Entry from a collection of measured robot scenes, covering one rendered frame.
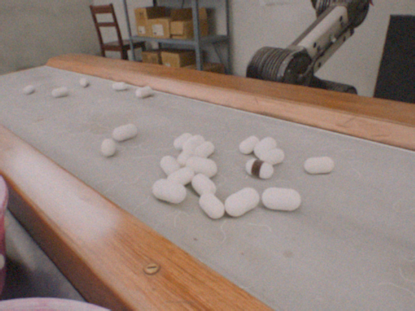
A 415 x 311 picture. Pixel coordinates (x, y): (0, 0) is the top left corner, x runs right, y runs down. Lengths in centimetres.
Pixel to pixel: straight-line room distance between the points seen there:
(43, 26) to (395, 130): 468
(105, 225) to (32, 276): 14
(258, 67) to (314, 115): 33
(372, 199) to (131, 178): 26
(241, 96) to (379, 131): 23
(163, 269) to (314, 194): 18
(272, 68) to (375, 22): 171
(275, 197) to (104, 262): 16
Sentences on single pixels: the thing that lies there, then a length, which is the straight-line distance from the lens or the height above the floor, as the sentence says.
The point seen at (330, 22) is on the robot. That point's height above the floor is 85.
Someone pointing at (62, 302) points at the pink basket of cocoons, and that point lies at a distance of 22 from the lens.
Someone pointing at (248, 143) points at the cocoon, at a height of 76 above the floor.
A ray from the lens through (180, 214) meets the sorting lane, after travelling 29.
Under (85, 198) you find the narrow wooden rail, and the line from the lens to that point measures 30.
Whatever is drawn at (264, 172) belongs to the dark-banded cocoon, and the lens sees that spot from 33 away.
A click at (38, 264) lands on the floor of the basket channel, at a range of 40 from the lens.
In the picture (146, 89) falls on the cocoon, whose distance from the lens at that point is 64.
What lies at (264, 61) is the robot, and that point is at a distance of 77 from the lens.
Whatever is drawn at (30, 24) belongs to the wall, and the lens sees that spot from 482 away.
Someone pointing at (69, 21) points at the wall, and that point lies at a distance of 500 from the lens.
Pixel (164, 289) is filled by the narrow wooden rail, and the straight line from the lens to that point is 21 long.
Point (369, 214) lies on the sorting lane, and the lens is 31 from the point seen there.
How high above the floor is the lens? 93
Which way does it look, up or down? 29 degrees down
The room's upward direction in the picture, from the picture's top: 4 degrees counter-clockwise
